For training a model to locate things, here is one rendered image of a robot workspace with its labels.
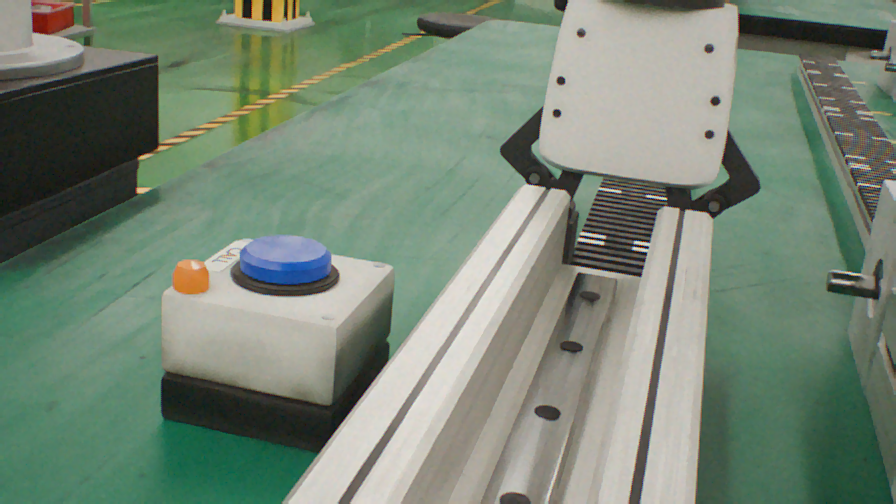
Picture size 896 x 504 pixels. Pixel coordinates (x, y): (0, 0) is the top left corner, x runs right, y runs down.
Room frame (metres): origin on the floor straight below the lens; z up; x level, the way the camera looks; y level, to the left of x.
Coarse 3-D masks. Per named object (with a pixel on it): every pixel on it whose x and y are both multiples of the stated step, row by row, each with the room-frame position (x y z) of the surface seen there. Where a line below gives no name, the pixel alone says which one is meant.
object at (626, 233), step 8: (584, 224) 0.64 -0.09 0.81; (592, 224) 0.64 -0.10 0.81; (600, 224) 0.64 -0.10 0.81; (584, 232) 0.63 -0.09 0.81; (592, 232) 0.63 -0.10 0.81; (600, 232) 0.63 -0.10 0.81; (608, 232) 0.63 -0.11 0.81; (616, 232) 0.63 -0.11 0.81; (624, 232) 0.64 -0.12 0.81; (632, 232) 0.63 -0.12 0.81; (640, 232) 0.63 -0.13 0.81; (648, 232) 0.63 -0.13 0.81; (632, 240) 0.62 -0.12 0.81; (640, 240) 0.62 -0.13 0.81; (648, 240) 0.62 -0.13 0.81
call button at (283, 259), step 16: (256, 240) 0.43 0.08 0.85; (272, 240) 0.43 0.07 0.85; (288, 240) 0.44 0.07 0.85; (304, 240) 0.44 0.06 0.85; (240, 256) 0.42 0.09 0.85; (256, 256) 0.41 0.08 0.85; (272, 256) 0.41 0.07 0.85; (288, 256) 0.42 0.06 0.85; (304, 256) 0.42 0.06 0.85; (320, 256) 0.42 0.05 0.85; (256, 272) 0.41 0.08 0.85; (272, 272) 0.41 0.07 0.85; (288, 272) 0.41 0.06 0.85; (304, 272) 0.41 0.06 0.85; (320, 272) 0.42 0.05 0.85
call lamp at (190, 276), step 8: (184, 264) 0.40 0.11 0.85; (192, 264) 0.40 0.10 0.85; (200, 264) 0.40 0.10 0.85; (176, 272) 0.40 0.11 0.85; (184, 272) 0.40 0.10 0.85; (192, 272) 0.40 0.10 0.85; (200, 272) 0.40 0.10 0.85; (208, 272) 0.41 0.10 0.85; (176, 280) 0.40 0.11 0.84; (184, 280) 0.40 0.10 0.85; (192, 280) 0.40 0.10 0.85; (200, 280) 0.40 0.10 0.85; (208, 280) 0.40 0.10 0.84; (176, 288) 0.40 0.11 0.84; (184, 288) 0.40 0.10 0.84; (192, 288) 0.40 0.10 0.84; (200, 288) 0.40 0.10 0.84; (208, 288) 0.40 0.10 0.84
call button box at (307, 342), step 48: (240, 240) 0.47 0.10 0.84; (240, 288) 0.41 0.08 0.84; (288, 288) 0.41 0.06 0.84; (336, 288) 0.42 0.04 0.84; (384, 288) 0.44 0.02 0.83; (192, 336) 0.39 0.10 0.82; (240, 336) 0.39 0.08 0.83; (288, 336) 0.38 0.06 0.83; (336, 336) 0.38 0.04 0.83; (384, 336) 0.44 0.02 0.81; (192, 384) 0.39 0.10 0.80; (240, 384) 0.39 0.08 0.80; (288, 384) 0.38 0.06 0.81; (336, 384) 0.38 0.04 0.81; (240, 432) 0.39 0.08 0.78; (288, 432) 0.38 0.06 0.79
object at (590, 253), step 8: (576, 248) 0.60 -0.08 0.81; (584, 248) 0.60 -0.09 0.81; (592, 248) 0.60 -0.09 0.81; (600, 248) 0.60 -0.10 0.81; (576, 256) 0.59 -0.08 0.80; (584, 256) 0.59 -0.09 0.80; (592, 256) 0.59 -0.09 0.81; (600, 256) 0.59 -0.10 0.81; (608, 256) 0.59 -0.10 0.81; (616, 256) 0.60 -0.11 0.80; (624, 256) 0.60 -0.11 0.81; (632, 256) 0.60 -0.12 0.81; (640, 256) 0.60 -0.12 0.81; (616, 264) 0.59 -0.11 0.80; (624, 264) 0.59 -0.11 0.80; (632, 264) 0.58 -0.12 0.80; (640, 264) 0.58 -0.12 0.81
